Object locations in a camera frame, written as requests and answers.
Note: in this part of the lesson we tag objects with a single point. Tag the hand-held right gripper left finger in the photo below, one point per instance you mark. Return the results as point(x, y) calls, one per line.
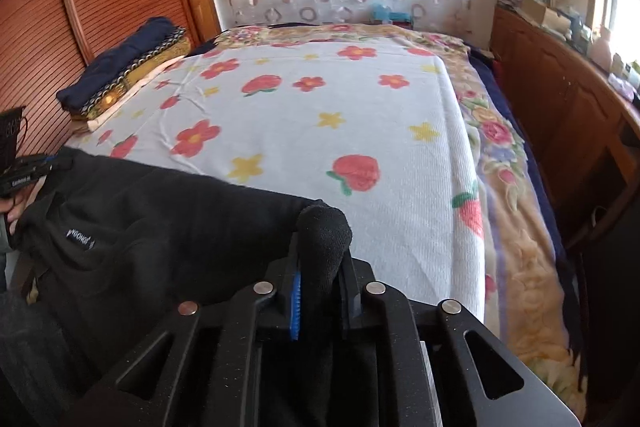
point(295, 307)

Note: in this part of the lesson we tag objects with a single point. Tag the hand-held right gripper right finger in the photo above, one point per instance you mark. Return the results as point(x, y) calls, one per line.
point(350, 302)

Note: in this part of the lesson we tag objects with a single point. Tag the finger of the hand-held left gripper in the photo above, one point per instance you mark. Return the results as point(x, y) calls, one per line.
point(50, 166)

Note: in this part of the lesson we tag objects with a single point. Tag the black printed t-shirt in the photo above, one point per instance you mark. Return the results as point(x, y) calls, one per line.
point(150, 232)

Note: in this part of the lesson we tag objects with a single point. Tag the person's left hand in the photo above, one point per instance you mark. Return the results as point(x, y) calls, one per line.
point(9, 213)

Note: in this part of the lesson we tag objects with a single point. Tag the folded navy garment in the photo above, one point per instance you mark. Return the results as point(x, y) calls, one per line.
point(125, 62)

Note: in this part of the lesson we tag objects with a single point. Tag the folded patterned garment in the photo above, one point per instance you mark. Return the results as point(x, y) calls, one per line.
point(145, 64)

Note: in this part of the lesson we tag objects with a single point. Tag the floral blanket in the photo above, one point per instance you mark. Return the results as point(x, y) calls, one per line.
point(505, 227)

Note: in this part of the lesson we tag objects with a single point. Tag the person's grey trouser leg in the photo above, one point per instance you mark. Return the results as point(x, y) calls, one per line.
point(30, 347)

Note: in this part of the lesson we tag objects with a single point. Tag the wooden cabinet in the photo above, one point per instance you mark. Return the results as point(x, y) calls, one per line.
point(560, 107)

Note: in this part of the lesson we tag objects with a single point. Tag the blue box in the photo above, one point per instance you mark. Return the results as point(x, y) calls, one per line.
point(392, 16)

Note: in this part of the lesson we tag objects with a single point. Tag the cardboard box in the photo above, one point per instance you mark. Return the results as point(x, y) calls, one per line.
point(535, 13)

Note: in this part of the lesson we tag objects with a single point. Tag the pink thermos jug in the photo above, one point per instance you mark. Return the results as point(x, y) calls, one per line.
point(602, 49)

